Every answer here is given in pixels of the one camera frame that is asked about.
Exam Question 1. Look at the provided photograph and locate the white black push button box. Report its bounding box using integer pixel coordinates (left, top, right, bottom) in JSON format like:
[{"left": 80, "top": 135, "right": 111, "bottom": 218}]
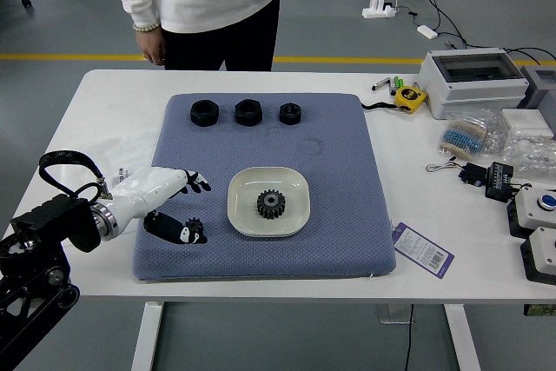
[{"left": 520, "top": 226, "right": 556, "bottom": 286}]

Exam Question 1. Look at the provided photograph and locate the big black gear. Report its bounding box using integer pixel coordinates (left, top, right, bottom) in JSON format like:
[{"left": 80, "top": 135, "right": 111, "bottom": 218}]
[{"left": 255, "top": 189, "right": 288, "bottom": 221}]

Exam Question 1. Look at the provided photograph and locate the large black hex nut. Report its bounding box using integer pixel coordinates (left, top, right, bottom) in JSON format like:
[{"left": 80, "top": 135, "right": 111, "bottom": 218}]
[
  {"left": 235, "top": 99, "right": 263, "bottom": 126},
  {"left": 189, "top": 100, "right": 220, "bottom": 128}
]

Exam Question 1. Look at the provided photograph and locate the metal bracket under table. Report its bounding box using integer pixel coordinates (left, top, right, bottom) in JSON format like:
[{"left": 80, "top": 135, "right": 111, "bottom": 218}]
[{"left": 376, "top": 303, "right": 414, "bottom": 325}]

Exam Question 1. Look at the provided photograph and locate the small black hex nut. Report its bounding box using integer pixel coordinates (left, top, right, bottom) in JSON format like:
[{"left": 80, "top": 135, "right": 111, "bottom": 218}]
[{"left": 278, "top": 102, "right": 303, "bottom": 125}]

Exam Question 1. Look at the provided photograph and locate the person's right hand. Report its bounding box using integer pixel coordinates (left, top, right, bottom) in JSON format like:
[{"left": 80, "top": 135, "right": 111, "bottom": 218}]
[{"left": 136, "top": 27, "right": 169, "bottom": 67}]

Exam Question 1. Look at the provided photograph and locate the purple barcode tag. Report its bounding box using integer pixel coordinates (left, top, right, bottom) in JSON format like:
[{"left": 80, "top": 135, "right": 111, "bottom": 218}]
[{"left": 390, "top": 221, "right": 455, "bottom": 280}]

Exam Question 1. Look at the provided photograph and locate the push button box blue button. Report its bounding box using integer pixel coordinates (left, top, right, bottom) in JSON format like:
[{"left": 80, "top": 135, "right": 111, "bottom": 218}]
[{"left": 506, "top": 183, "right": 556, "bottom": 240}]

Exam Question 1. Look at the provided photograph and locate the yellow tape measure with strap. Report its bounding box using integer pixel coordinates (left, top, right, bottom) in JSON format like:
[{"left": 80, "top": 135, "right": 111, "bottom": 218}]
[{"left": 360, "top": 86, "right": 429, "bottom": 115}]

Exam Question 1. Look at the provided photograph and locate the clear bag of small parts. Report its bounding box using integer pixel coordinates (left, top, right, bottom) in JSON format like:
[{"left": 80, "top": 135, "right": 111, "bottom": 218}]
[{"left": 481, "top": 127, "right": 556, "bottom": 181}]

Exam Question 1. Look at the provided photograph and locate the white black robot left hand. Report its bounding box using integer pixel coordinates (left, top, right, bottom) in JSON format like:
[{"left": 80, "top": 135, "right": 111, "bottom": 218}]
[{"left": 106, "top": 166, "right": 213, "bottom": 248}]

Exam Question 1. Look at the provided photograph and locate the bead bracelet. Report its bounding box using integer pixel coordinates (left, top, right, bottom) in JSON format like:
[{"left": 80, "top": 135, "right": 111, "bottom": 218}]
[{"left": 132, "top": 19, "right": 162, "bottom": 33}]

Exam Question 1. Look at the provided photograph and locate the black terminal module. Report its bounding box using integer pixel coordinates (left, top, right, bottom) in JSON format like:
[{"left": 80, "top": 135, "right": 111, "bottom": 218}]
[{"left": 484, "top": 161, "right": 516, "bottom": 203}]

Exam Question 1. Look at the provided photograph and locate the small black module with wires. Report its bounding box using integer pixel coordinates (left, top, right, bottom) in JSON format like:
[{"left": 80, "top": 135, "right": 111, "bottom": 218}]
[{"left": 426, "top": 160, "right": 492, "bottom": 189}]

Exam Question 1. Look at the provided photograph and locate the white table leg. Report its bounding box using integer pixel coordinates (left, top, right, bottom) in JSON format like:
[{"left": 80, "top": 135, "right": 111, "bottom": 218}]
[
  {"left": 130, "top": 301, "right": 165, "bottom": 371},
  {"left": 442, "top": 303, "right": 482, "bottom": 371}
]

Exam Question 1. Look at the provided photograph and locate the white electrical enclosure box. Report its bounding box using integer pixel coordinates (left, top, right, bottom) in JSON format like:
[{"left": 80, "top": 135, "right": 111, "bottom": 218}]
[{"left": 417, "top": 48, "right": 530, "bottom": 121}]

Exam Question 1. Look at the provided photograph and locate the black hanging cable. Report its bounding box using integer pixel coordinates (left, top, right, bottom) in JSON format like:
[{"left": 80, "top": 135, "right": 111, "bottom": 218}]
[{"left": 403, "top": 303, "right": 414, "bottom": 371}]

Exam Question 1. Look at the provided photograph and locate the white square dish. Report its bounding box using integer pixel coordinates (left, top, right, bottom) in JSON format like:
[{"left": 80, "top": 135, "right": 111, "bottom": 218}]
[{"left": 227, "top": 166, "right": 310, "bottom": 238}]

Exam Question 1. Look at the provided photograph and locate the blue-grey quilted cushion mat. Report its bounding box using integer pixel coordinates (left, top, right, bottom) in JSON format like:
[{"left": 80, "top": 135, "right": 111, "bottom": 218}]
[{"left": 131, "top": 92, "right": 397, "bottom": 284}]

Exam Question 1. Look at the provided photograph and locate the bag of blue resistors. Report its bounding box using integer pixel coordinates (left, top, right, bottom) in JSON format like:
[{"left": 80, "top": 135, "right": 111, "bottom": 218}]
[{"left": 438, "top": 108, "right": 499, "bottom": 162}]

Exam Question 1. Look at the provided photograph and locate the black floor cable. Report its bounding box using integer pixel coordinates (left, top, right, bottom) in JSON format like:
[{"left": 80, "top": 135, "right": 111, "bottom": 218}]
[{"left": 406, "top": 0, "right": 556, "bottom": 63}]

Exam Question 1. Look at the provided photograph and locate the grey plastic box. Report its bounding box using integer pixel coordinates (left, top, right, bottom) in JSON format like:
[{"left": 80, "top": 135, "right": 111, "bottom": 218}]
[{"left": 516, "top": 65, "right": 556, "bottom": 111}]

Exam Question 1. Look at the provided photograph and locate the small white carton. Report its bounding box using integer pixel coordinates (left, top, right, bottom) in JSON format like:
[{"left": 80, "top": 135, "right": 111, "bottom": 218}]
[{"left": 501, "top": 109, "right": 555, "bottom": 137}]

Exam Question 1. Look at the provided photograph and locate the white power strip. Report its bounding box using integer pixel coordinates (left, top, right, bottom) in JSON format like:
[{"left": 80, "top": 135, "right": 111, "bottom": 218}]
[{"left": 361, "top": 0, "right": 399, "bottom": 20}]

